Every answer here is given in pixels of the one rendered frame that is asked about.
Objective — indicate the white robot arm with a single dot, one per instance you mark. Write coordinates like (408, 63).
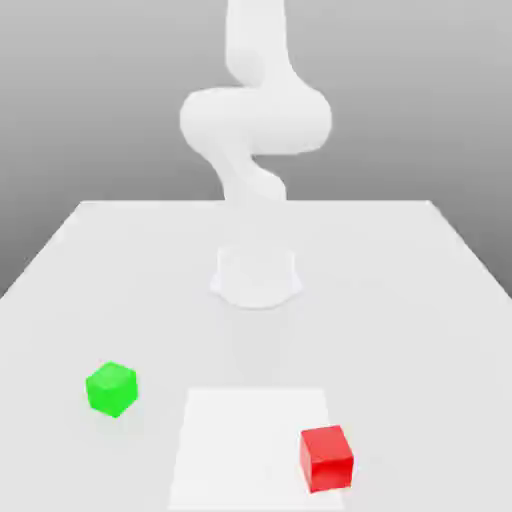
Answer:
(256, 120)

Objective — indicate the small green cube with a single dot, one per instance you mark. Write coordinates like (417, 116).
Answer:
(112, 388)

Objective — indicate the small red cube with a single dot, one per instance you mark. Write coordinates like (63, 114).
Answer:
(327, 458)

